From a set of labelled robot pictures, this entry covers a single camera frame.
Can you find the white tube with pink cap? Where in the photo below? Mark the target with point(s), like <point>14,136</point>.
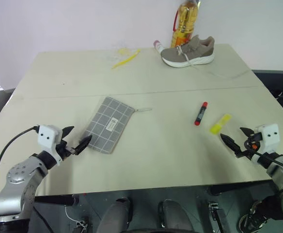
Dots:
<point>158,45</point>

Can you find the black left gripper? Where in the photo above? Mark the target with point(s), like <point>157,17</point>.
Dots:
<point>63,148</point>

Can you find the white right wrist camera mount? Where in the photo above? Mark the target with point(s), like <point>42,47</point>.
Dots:
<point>269,137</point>

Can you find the dark side furniture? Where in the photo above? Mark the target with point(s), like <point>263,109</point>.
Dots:
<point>277,82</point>

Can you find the taupe sneaker with white sole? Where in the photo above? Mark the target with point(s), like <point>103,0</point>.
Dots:
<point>187,54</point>

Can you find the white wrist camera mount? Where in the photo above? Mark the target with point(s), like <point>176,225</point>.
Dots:
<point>47,136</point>
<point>269,137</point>

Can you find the clear plastic wrapper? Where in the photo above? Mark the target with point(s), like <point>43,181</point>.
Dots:
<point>122,51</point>

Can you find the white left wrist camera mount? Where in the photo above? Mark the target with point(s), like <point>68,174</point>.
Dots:
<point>47,136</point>

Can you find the yellow toothbrush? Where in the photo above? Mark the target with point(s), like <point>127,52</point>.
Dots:
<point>125,60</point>

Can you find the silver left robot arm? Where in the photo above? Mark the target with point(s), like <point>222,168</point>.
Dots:
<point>18,179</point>

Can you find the yellow highlighter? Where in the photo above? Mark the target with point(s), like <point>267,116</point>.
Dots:
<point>217,126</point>

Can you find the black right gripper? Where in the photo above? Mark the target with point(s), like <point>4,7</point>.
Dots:
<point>251,144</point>

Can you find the grey checked pouch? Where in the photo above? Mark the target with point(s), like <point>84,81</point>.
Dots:
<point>107,122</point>

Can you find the red and black marker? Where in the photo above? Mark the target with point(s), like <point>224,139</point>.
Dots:
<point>200,114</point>

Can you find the black table bracket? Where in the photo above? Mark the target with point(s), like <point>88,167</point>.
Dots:
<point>54,200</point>

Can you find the grey rounded shape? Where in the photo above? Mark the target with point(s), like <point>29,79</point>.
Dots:
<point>176,216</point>
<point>114,216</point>

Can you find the yellow cooking oil bottle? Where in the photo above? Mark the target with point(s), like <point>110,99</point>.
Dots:
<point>185,19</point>

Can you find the black metal stand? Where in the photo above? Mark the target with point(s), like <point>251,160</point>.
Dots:
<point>217,216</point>

